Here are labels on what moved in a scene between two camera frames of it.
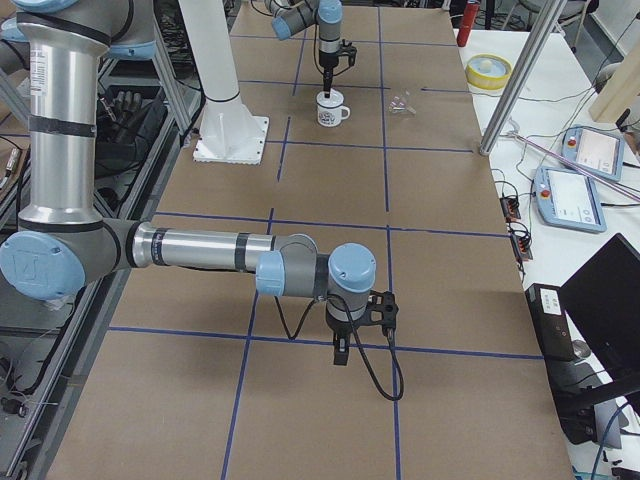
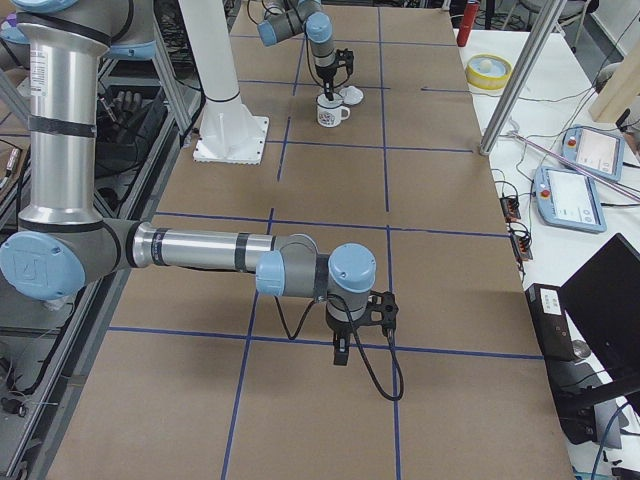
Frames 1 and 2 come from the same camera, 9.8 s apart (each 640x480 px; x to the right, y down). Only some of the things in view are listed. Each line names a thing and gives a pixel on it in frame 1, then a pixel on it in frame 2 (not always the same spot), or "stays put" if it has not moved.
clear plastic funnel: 399,104 -> 351,95
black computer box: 574,384 stays put
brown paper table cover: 196,379 stays put
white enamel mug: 331,110 stays put
